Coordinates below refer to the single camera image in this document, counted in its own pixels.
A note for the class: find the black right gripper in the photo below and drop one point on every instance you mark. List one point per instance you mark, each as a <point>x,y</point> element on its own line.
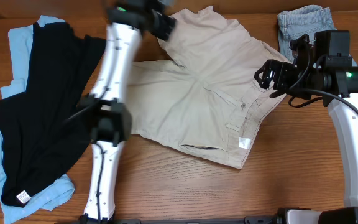
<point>283,71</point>

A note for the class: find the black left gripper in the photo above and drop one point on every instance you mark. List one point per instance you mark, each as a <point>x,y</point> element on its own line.
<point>165,23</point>

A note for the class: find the beige khaki shorts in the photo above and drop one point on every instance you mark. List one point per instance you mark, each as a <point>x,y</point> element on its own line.
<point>203,100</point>

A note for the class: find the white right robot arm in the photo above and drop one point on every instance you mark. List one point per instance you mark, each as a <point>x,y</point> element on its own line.
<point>336,84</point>

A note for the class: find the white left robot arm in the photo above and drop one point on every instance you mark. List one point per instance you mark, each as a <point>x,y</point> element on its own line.
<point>104,108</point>

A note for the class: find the light blue denim shorts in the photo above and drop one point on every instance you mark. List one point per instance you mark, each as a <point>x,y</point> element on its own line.
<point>305,20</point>

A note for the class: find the light blue shirt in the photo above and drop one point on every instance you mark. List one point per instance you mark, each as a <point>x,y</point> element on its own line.
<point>58,193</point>

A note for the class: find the black garment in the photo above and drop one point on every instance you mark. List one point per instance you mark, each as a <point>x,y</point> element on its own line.
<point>42,140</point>

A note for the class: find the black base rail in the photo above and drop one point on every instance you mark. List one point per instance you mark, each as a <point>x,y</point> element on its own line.
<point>194,221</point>

